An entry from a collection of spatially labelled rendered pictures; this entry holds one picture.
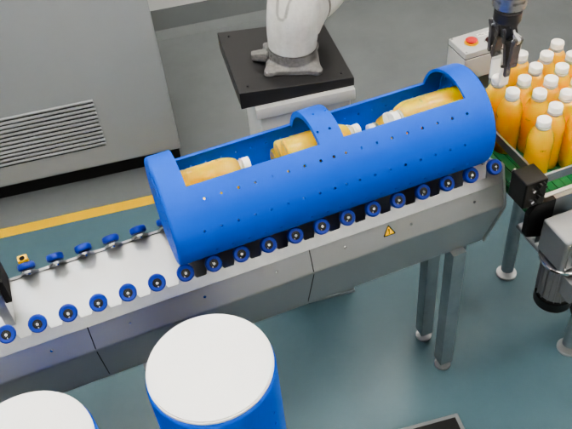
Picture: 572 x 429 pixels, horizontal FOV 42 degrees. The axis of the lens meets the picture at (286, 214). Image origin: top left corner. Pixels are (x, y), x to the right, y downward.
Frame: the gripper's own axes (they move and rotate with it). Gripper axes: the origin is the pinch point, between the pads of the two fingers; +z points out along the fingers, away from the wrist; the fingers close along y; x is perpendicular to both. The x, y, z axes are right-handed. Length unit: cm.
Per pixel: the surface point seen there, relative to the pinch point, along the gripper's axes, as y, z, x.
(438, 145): 22.4, -1.4, -32.4
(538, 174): 30.6, 12.5, -6.1
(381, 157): 22, -3, -48
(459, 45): -20.3, 2.6, -0.7
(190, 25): -257, 110, -35
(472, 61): -15.1, 6.0, 1.2
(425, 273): 3, 74, -21
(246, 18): -250, 111, -2
